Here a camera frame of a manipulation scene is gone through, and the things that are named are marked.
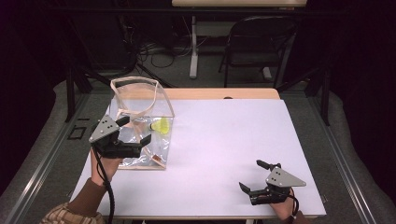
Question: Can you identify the black metal stand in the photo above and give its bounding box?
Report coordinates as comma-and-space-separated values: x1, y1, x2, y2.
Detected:
64, 18, 108, 123
275, 66, 332, 127

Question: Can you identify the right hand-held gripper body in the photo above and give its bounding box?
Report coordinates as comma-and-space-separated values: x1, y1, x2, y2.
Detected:
248, 166, 307, 206

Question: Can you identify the black folding chair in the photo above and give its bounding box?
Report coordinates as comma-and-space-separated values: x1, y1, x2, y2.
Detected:
219, 16, 297, 90

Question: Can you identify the white-legged desk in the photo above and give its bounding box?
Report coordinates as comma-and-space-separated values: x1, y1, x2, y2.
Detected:
171, 0, 308, 80

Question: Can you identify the person's right hand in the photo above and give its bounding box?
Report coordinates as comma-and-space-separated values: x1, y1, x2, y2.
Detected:
270, 188, 297, 220

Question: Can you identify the yellow shuttlecock white tip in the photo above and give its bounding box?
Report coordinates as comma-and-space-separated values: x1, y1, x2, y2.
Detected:
149, 117, 172, 135

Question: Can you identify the person's plaid clothing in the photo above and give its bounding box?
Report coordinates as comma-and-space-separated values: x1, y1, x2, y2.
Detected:
39, 202, 106, 224

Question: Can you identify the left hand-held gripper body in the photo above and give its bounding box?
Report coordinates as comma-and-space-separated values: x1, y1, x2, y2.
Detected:
89, 114, 143, 160

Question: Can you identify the person's left hand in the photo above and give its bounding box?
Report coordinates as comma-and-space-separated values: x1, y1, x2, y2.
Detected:
90, 147, 124, 188

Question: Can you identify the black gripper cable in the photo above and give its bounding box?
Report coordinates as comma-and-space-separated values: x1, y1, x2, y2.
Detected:
92, 145, 117, 224

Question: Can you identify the clear plastic bag beige trim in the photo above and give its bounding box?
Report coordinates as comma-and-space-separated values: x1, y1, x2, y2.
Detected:
108, 76, 176, 171

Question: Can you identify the bundle of floor cables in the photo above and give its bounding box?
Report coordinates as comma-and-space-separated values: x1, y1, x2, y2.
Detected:
124, 18, 209, 69

